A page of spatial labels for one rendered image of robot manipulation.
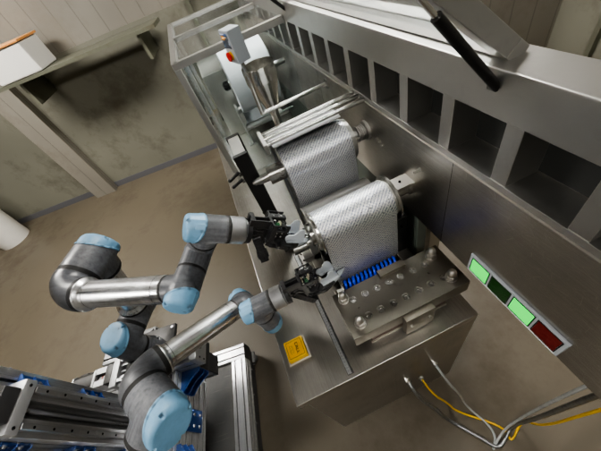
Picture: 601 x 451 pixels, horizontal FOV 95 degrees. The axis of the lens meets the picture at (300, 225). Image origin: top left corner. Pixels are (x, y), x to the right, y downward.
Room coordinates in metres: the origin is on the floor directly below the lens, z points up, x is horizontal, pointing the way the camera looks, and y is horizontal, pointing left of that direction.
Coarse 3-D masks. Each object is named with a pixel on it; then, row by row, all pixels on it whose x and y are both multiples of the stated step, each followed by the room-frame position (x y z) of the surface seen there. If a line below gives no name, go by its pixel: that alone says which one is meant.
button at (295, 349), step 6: (300, 336) 0.41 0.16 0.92; (288, 342) 0.41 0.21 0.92; (294, 342) 0.40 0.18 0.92; (300, 342) 0.39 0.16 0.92; (288, 348) 0.39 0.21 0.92; (294, 348) 0.38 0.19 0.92; (300, 348) 0.37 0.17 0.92; (306, 348) 0.37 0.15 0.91; (288, 354) 0.37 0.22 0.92; (294, 354) 0.36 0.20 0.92; (300, 354) 0.35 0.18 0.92; (306, 354) 0.35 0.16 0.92; (294, 360) 0.34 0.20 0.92
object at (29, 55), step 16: (32, 32) 3.75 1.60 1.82; (0, 48) 3.46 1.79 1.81; (16, 48) 3.46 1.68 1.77; (32, 48) 3.57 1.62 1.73; (0, 64) 3.48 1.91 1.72; (16, 64) 3.47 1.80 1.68; (32, 64) 3.46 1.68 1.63; (48, 64) 3.61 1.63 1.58; (0, 80) 3.49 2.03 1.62; (16, 80) 3.48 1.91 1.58
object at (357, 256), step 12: (384, 228) 0.50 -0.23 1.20; (396, 228) 0.50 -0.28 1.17; (360, 240) 0.50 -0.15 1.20; (372, 240) 0.50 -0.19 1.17; (384, 240) 0.50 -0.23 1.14; (396, 240) 0.50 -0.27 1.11; (336, 252) 0.49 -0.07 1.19; (348, 252) 0.49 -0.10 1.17; (360, 252) 0.50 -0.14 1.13; (372, 252) 0.50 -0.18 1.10; (384, 252) 0.50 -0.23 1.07; (396, 252) 0.50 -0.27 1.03; (336, 264) 0.49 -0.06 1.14; (348, 264) 0.49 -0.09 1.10; (360, 264) 0.50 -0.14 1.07; (372, 264) 0.50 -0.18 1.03; (348, 276) 0.49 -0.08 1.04
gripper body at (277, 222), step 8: (248, 216) 0.57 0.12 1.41; (272, 216) 0.57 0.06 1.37; (280, 216) 0.58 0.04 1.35; (248, 224) 0.54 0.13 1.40; (256, 224) 0.54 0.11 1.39; (264, 224) 0.54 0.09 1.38; (272, 224) 0.54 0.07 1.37; (280, 224) 0.55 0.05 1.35; (248, 232) 0.53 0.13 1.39; (256, 232) 0.55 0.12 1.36; (264, 232) 0.54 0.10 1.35; (272, 232) 0.52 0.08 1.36; (280, 232) 0.53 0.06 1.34; (288, 232) 0.53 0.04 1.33; (248, 240) 0.52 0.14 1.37; (264, 240) 0.54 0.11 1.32; (272, 240) 0.52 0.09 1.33; (280, 240) 0.53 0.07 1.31
